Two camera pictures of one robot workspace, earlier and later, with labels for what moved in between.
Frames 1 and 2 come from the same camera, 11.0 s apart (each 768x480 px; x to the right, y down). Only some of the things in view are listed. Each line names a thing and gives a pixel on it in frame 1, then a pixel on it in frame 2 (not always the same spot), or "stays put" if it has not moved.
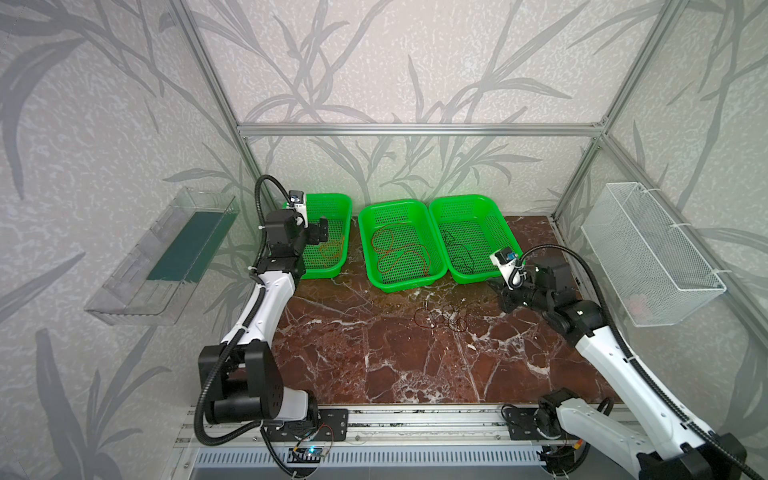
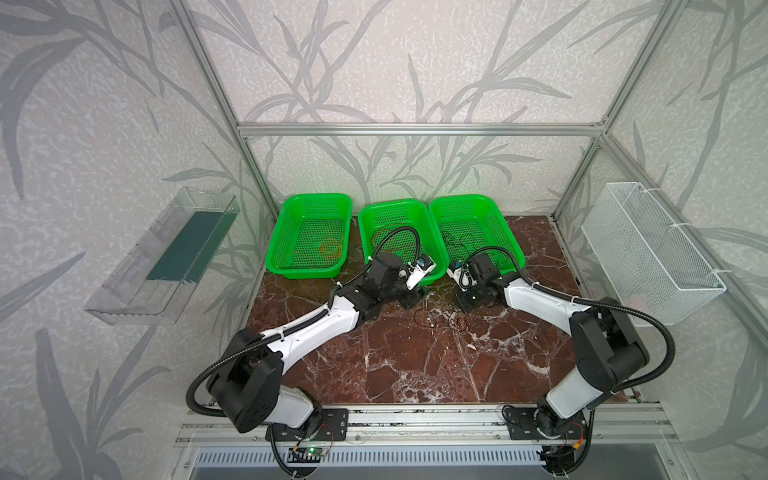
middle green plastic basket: (402, 247) stays put
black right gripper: (512, 297) -> (466, 298)
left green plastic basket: (327, 259) stays put
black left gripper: (315, 231) -> (411, 297)
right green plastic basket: (469, 229) stays put
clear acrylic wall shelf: (149, 286) stays put
